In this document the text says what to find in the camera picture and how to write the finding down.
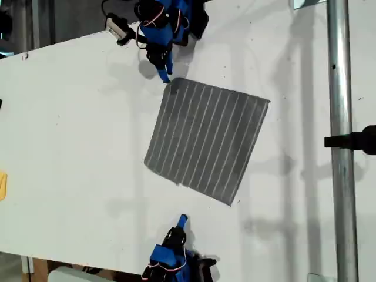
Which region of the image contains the grey striped towel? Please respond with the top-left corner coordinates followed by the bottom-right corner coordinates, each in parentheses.
top-left (143, 77), bottom-right (271, 207)

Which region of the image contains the white box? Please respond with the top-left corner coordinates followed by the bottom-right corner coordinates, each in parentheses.
top-left (47, 266), bottom-right (115, 282)

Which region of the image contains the wooden table leg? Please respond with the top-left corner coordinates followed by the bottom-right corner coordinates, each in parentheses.
top-left (31, 258), bottom-right (49, 276)

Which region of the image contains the yellow object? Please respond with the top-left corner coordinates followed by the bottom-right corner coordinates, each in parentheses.
top-left (0, 172), bottom-right (8, 202)

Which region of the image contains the black clamp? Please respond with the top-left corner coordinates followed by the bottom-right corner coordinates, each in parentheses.
top-left (324, 125), bottom-right (376, 156)

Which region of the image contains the gripper camera stalk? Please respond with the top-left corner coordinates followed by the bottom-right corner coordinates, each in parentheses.
top-left (116, 28), bottom-right (139, 46)

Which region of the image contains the gripper camera cable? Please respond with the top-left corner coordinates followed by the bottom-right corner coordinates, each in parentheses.
top-left (101, 0), bottom-right (118, 17)

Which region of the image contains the steel post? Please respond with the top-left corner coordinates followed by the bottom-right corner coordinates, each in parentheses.
top-left (325, 0), bottom-right (360, 282)

